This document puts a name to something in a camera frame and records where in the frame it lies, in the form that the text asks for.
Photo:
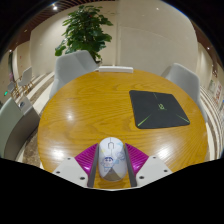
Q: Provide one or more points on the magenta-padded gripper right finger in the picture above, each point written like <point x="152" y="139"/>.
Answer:
<point x="151" y="168"/>

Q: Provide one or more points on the grey armchair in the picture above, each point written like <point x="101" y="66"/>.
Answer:
<point x="15" y="130"/>

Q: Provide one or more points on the wall poster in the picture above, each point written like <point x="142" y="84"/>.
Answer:
<point x="218" y="93"/>

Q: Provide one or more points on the white cartoon-print computer mouse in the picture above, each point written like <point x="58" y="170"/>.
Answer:
<point x="111" y="160"/>

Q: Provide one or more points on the white chair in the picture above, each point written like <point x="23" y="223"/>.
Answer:
<point x="26" y="77"/>

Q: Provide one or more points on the green potted plant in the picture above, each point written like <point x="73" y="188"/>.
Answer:
<point x="85" y="30"/>

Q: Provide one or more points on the grey shell chair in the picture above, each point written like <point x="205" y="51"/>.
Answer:
<point x="185" y="81"/>
<point x="68" y="68"/>

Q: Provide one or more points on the white power strip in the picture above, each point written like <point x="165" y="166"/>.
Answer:
<point x="115" y="69"/>

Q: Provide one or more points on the black mouse pad green lines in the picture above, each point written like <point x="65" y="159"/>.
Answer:
<point x="158" y="108"/>

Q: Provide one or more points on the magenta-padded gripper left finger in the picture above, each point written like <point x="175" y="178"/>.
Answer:
<point x="71" y="168"/>

